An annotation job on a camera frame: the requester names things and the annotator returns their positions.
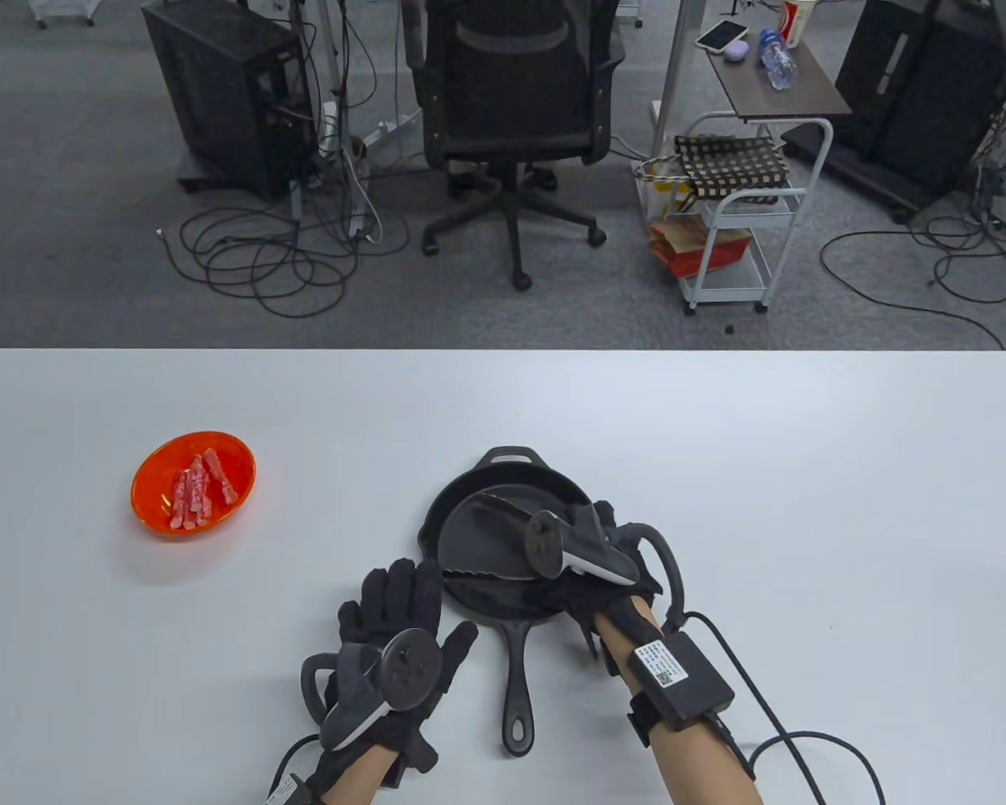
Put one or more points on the person's right hand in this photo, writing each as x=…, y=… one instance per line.
x=587, y=599

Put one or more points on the person's left hand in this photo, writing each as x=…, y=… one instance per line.
x=394, y=604

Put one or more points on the grey hand controller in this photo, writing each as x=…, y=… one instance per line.
x=411, y=671
x=591, y=549

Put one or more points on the red steel kitchen tongs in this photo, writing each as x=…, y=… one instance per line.
x=486, y=577

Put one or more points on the orange plastic bowl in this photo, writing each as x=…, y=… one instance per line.
x=155, y=490

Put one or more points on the person's left forearm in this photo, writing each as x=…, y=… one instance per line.
x=360, y=780

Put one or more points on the black cast iron skillet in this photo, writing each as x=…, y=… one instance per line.
x=469, y=545

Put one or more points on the black right wrist sensor box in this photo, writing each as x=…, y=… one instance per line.
x=696, y=688

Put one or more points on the black wrist sensor box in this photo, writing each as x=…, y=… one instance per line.
x=696, y=688
x=287, y=790

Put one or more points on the black left wrist sensor box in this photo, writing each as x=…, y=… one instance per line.
x=287, y=790

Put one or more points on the red paper box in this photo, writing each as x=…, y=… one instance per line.
x=704, y=250

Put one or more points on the yellow plastic bag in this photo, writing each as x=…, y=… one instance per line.
x=661, y=189

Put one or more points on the black white checkered bag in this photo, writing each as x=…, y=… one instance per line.
x=729, y=163

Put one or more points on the white desk foot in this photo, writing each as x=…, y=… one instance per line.
x=390, y=130

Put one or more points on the white power strip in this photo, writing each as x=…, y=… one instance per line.
x=329, y=126

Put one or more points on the black mesh office chair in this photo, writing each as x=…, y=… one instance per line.
x=511, y=92

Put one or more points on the black computer tower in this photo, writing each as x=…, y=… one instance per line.
x=218, y=92

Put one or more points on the white cart with brown top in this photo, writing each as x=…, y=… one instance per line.
x=809, y=99

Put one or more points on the purple earbuds case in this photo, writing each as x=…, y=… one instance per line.
x=736, y=50

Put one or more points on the clear plastic water bottle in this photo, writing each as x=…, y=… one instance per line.
x=778, y=60

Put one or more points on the white smartphone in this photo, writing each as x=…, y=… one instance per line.
x=721, y=35

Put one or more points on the red white paper cup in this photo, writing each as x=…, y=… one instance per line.
x=798, y=21

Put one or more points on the white metal frame pole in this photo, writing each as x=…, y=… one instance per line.
x=329, y=50
x=677, y=75

